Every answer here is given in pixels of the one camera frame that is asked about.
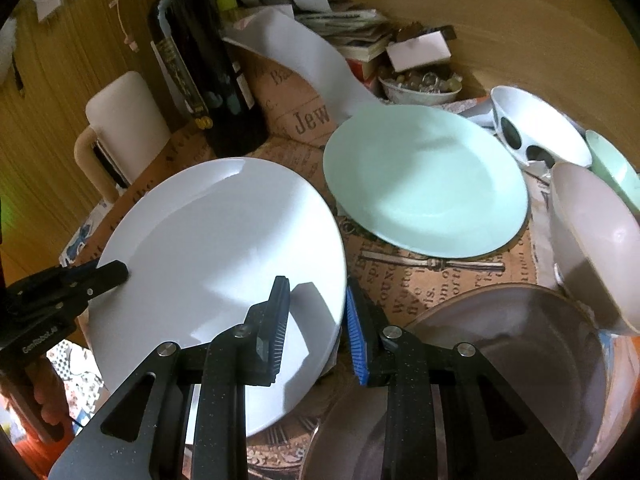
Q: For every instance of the small mint green bowl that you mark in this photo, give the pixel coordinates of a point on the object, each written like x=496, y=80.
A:
x=612, y=165

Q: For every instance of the red box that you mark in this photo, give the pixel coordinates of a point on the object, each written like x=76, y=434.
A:
x=362, y=72

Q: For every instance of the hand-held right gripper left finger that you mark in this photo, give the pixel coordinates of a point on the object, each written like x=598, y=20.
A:
x=280, y=330

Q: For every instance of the person's left hand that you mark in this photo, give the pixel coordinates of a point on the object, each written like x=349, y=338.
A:
x=42, y=400

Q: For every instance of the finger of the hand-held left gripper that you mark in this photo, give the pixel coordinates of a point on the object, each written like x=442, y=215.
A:
x=107, y=275

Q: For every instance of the stack of books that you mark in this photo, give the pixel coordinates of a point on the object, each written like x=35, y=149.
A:
x=350, y=30

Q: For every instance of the newspaper print tablecloth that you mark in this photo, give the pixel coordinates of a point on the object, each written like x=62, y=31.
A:
x=400, y=280

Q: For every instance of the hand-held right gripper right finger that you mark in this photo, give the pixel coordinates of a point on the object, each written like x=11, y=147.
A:
x=355, y=330

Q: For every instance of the dark wine bottle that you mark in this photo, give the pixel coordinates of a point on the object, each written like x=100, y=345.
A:
x=200, y=60

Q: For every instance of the brown grey plate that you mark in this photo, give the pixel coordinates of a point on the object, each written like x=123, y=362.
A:
x=525, y=320

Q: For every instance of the blue cartoon printed cloth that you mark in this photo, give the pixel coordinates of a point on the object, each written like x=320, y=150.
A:
x=82, y=242

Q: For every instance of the white plate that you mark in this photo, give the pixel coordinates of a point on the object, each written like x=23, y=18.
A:
x=210, y=260

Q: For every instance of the orange cloth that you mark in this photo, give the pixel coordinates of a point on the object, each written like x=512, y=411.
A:
x=25, y=445

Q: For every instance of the patterned floor mat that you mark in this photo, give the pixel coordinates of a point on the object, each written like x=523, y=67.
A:
x=75, y=375

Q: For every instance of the white paper sheet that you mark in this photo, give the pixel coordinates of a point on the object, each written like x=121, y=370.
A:
x=310, y=55

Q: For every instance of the white bowl with black dots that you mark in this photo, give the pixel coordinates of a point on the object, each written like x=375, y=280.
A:
x=540, y=120

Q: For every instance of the small bowl of trinkets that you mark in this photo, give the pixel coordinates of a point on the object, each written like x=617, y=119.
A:
x=415, y=95

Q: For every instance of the mint green plate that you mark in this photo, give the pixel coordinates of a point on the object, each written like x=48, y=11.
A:
x=425, y=180

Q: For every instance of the white card box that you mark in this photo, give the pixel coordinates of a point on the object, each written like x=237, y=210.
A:
x=417, y=50

